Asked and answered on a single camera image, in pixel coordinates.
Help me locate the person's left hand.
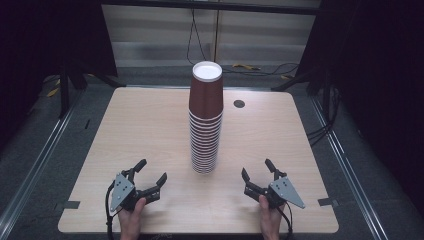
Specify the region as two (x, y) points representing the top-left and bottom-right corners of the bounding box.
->
(117, 197), (147, 240)

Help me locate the right hand-held gripper black cable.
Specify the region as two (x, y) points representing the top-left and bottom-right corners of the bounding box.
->
(279, 200), (295, 240)

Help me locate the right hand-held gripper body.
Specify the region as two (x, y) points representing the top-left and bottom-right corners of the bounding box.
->
(265, 176), (306, 210)

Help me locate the hand-held gripper black cable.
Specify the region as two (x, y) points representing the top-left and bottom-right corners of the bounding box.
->
(105, 181), (117, 240)
(279, 200), (295, 240)

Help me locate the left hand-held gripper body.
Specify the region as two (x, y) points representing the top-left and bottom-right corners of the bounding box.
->
(109, 170), (148, 213)

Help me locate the person's right hand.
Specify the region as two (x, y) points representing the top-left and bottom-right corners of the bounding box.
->
(258, 195), (286, 240)

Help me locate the black floor cable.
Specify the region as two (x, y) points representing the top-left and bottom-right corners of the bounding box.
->
(221, 62), (300, 76)

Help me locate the black curtain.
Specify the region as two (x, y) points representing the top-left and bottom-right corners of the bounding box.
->
(0, 0), (118, 148)
(296, 0), (424, 218)

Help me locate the black overhead beam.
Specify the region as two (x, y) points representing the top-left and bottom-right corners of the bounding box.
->
(99, 0), (323, 16)

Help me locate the left hand-held gripper black cable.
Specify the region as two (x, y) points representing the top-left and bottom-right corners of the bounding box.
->
(105, 181), (117, 240)

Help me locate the hanging black cable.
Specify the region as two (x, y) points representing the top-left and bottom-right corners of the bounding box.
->
(185, 8), (218, 67)

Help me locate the stack of brown paper cups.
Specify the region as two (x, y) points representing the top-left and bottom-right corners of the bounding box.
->
(188, 109), (224, 175)

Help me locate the metal floor rail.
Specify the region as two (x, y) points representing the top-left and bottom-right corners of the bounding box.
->
(0, 89), (85, 232)
(309, 95), (390, 240)

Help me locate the bundle of black cables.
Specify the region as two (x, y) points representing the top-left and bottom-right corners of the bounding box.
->
(305, 85), (342, 148)

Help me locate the black metal stand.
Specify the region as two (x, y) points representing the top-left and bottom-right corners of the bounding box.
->
(271, 66), (334, 98)
(57, 59), (126, 120)

